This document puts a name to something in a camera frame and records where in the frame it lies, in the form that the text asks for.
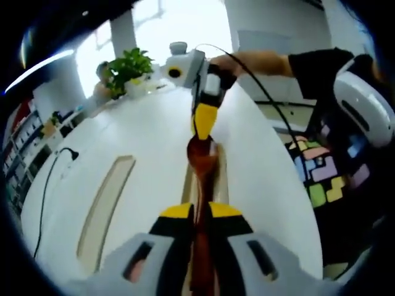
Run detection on person's right hand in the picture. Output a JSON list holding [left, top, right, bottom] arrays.
[[210, 54, 242, 77]]

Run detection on potted green plant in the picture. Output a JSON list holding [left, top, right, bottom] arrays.
[[104, 47, 155, 100]]

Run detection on white chest device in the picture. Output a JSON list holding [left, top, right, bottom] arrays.
[[334, 60, 395, 148]]

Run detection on white storage shelves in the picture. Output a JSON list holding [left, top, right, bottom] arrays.
[[1, 101, 64, 216]]

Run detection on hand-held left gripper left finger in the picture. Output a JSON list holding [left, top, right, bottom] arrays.
[[68, 202, 196, 296]]

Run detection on straight ceiling light strip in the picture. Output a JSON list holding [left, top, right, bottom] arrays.
[[4, 48, 75, 93]]

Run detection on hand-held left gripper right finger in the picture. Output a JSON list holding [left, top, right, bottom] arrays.
[[208, 202, 337, 296]]

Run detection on black table cable with plug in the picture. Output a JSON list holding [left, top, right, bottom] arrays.
[[32, 147, 80, 260]]

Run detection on dark wooden spoon utensil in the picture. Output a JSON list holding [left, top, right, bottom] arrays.
[[186, 137, 225, 296]]

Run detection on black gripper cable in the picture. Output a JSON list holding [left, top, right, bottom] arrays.
[[197, 43, 311, 186]]

